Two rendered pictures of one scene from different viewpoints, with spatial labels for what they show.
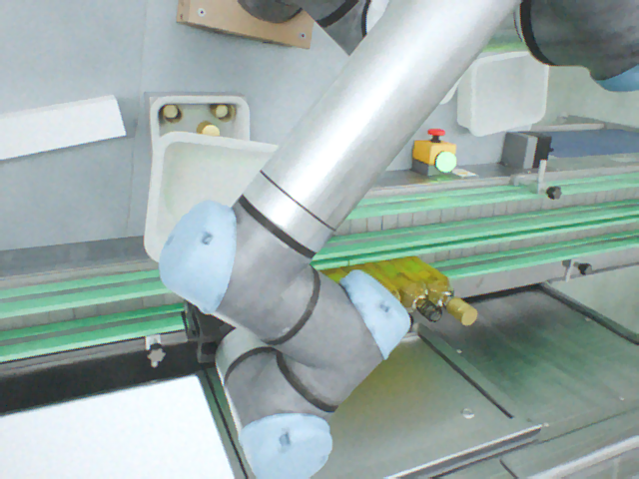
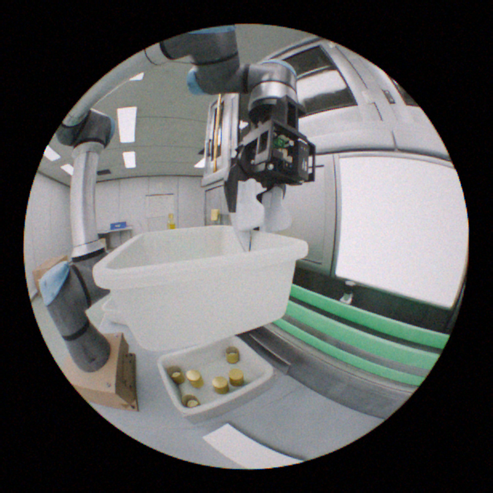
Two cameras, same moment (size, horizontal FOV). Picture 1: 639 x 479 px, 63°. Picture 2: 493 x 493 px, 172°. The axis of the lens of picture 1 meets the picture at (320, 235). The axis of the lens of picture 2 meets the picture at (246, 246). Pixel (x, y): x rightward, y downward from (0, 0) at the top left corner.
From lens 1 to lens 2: 65 cm
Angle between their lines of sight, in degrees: 46
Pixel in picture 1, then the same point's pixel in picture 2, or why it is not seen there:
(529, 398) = not seen: hidden behind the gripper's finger
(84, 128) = (242, 446)
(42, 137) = (274, 462)
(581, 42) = (100, 123)
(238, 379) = (277, 75)
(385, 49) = not seen: outside the picture
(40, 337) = (397, 340)
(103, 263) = (334, 369)
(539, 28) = (92, 134)
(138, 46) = (164, 431)
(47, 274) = (370, 380)
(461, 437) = not seen: hidden behind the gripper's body
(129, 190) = (272, 403)
